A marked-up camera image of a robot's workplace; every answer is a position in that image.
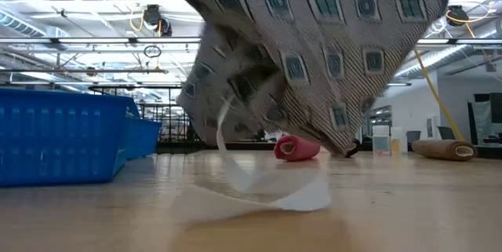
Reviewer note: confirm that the blue plastic basket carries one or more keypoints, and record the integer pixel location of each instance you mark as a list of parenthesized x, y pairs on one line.
[(59, 138), (145, 138)]

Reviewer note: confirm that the tan bandage roll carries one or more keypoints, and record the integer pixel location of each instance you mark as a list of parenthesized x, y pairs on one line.
[(439, 149)]

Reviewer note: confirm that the grey patterned cloth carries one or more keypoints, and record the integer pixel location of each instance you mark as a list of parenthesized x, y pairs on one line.
[(313, 48)]

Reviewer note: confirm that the grey chair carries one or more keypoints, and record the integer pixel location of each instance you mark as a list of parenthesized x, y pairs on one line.
[(447, 133)]

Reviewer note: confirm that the black metal rig frame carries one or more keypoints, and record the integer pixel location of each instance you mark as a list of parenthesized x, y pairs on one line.
[(235, 146)]

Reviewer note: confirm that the silver ventilation duct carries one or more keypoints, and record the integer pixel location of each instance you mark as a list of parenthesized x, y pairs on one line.
[(431, 60), (19, 24)]

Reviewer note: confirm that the pink bandage roll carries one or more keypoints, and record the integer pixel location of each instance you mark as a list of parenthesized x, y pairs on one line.
[(302, 149)]

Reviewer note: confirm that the grey bin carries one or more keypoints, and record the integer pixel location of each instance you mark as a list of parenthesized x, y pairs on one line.
[(413, 137)]

